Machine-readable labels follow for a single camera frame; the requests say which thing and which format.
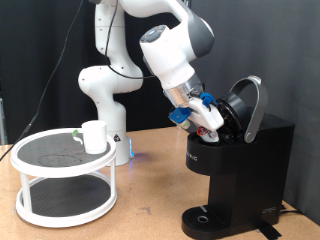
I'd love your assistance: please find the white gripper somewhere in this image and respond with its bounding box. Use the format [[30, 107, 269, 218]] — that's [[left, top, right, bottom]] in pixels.
[[187, 98, 225, 142]]

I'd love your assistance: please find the orange rimmed coffee pod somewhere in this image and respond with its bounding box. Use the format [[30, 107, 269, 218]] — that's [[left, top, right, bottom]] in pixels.
[[196, 125, 212, 143]]

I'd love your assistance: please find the black Keurig coffee machine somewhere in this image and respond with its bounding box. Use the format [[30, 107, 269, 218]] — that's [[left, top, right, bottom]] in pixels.
[[181, 75, 296, 240]]

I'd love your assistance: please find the white mug with green tape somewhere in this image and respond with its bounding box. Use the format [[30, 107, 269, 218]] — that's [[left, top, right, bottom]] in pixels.
[[72, 120, 108, 155]]

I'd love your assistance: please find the grey fabric backdrop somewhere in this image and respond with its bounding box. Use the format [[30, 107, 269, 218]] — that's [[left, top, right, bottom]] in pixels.
[[179, 0, 320, 226]]

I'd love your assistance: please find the black tape strip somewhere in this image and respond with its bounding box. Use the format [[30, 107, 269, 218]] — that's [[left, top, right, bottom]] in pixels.
[[254, 219, 283, 240]]

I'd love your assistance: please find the white two-tier turntable stand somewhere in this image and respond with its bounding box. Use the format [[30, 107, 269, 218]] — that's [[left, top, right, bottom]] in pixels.
[[9, 127, 118, 229]]

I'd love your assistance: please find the black curtain backdrop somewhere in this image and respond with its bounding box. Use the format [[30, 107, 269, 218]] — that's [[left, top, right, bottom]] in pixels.
[[0, 0, 193, 146]]

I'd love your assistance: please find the large blue cable clip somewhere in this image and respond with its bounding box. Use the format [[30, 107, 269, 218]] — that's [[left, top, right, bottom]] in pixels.
[[199, 92, 218, 108]]

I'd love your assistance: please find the wrist camera on blue mount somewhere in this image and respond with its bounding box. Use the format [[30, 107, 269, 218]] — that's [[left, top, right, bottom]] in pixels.
[[167, 105, 194, 131]]

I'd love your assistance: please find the black power cord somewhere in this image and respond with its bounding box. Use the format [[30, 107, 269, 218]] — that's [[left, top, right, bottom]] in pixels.
[[279, 203, 303, 215]]

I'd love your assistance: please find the black camera cable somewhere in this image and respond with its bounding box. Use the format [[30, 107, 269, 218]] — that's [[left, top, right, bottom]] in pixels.
[[0, 0, 158, 163]]

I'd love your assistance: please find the grey metal post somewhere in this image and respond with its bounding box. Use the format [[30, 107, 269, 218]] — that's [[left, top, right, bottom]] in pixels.
[[0, 79, 7, 146]]

